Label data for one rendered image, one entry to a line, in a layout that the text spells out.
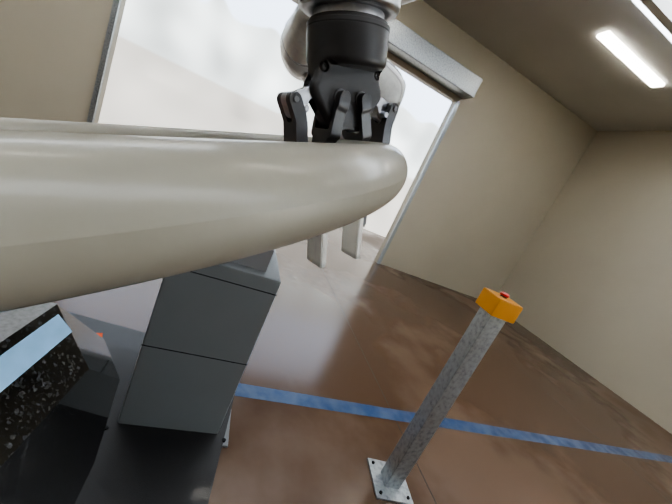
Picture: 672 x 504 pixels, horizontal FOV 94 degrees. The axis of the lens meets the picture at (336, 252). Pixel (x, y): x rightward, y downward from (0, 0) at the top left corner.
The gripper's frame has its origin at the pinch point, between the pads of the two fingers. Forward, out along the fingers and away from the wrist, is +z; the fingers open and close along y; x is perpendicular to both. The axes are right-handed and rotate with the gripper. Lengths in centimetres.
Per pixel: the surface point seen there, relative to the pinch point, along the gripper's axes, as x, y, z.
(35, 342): -30, 33, 22
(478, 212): -279, -567, 142
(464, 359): -21, -90, 79
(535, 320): -136, -606, 325
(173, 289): -84, 7, 48
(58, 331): -34, 31, 23
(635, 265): -42, -630, 172
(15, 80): -567, 79, -31
